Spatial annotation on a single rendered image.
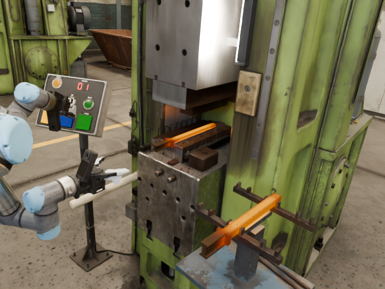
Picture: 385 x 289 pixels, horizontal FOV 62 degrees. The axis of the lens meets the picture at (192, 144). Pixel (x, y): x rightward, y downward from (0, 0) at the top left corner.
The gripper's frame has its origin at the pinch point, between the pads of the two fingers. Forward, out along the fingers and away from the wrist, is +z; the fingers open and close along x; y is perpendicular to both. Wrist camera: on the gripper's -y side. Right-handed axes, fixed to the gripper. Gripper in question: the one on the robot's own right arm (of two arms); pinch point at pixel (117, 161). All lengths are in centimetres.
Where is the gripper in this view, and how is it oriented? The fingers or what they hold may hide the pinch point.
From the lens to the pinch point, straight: 127.8
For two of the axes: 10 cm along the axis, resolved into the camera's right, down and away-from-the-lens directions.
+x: 7.8, 3.0, -5.5
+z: 6.3, -2.7, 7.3
